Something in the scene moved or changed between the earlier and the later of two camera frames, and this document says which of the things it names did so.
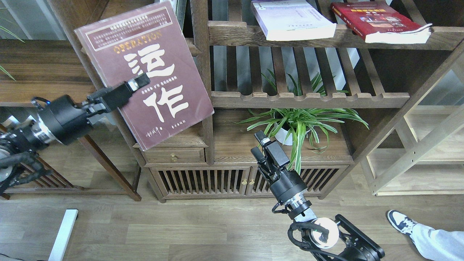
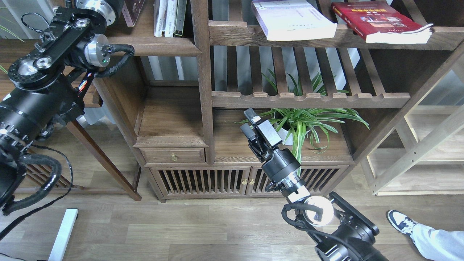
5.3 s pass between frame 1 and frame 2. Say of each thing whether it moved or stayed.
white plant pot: stayed
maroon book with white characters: moved
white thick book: stayed
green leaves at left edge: stayed
